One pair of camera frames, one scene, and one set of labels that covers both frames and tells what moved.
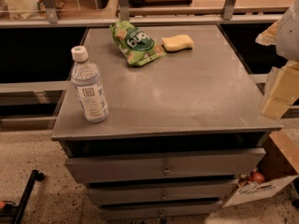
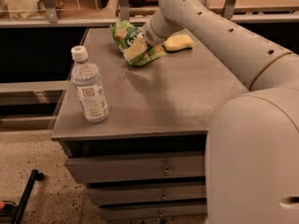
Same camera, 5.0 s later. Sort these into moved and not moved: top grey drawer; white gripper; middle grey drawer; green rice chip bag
Moved: white gripper
Not moved: middle grey drawer; green rice chip bag; top grey drawer
